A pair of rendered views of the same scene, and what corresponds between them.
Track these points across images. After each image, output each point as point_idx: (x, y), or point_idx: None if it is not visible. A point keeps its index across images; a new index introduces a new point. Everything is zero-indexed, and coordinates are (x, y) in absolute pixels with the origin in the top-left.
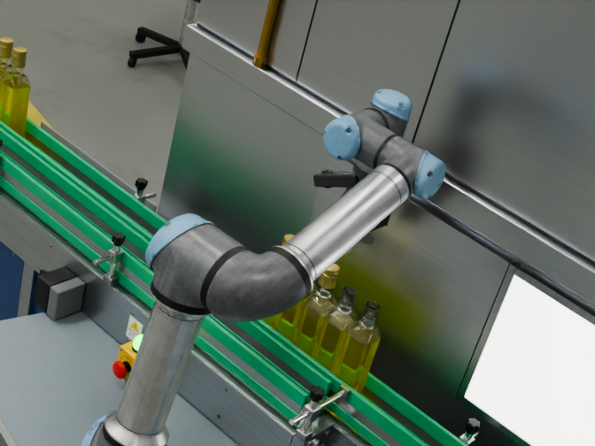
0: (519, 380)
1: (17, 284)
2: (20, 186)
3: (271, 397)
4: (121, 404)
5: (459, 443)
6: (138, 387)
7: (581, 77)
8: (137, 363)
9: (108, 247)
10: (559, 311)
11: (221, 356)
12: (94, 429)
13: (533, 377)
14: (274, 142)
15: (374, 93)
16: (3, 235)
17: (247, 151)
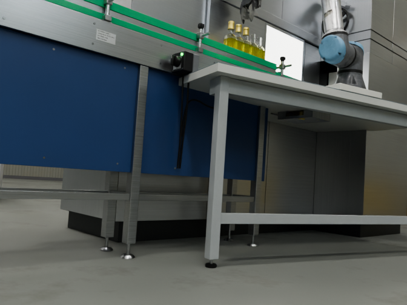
0: (274, 60)
1: (129, 88)
2: (126, 17)
3: (267, 72)
4: (338, 22)
5: None
6: (341, 11)
7: None
8: (337, 3)
9: (191, 35)
10: (277, 32)
11: (248, 65)
12: (337, 36)
13: (276, 57)
14: (183, 0)
15: None
16: (122, 53)
17: (172, 8)
